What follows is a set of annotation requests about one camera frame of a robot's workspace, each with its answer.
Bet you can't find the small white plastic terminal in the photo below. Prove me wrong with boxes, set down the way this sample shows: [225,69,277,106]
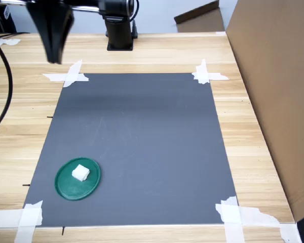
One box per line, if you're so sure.
[71,164,91,182]

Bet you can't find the round green lid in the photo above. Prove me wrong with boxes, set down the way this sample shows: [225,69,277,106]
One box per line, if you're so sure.
[54,157,102,201]

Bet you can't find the crumpled white tape piece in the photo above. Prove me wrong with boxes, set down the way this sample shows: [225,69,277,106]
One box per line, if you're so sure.
[0,37,21,47]

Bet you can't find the white masking tape strip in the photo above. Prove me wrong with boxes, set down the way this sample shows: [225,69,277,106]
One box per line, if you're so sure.
[195,59,210,85]
[14,200,44,243]
[0,202,44,228]
[239,206,303,243]
[63,60,83,88]
[192,72,230,82]
[42,72,90,83]
[215,196,245,243]

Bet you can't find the small brown cardboard flap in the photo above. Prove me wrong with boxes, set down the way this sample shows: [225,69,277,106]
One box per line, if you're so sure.
[174,0,225,33]

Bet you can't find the dark grey mat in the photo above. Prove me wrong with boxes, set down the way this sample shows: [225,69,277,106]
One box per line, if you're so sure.
[23,72,239,228]

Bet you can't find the large brown cardboard panel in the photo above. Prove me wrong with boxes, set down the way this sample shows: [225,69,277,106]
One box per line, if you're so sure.
[225,0,304,224]

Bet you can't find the thin black cable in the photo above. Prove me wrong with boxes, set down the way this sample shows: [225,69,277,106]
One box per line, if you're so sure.
[0,31,31,39]

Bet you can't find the black arm base cable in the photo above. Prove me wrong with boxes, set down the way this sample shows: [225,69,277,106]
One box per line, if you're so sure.
[129,0,140,39]

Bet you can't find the thick black camera cable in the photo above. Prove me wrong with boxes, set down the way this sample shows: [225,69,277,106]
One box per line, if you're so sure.
[0,31,14,134]

